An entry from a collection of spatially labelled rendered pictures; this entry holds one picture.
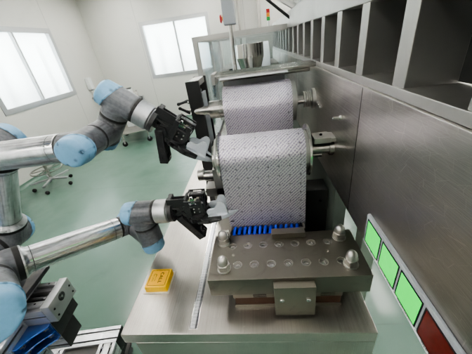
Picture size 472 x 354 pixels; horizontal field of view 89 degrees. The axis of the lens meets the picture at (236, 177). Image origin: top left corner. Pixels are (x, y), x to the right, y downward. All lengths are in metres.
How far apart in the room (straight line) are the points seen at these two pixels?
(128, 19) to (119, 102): 6.02
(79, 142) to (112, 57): 6.34
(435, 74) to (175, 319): 0.77
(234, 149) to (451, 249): 0.49
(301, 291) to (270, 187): 0.27
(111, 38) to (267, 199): 6.46
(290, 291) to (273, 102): 0.57
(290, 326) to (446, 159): 0.54
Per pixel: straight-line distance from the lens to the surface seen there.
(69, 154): 0.68
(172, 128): 0.71
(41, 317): 1.33
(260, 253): 0.70
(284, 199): 0.73
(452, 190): 0.36
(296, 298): 0.68
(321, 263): 0.69
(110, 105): 0.75
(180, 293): 0.84
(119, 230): 0.94
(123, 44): 6.82
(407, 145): 0.42
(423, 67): 0.45
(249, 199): 0.72
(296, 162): 0.67
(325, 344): 0.78
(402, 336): 1.87
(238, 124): 0.87
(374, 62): 0.58
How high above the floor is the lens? 1.54
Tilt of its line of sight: 29 degrees down
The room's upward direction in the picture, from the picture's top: 8 degrees counter-clockwise
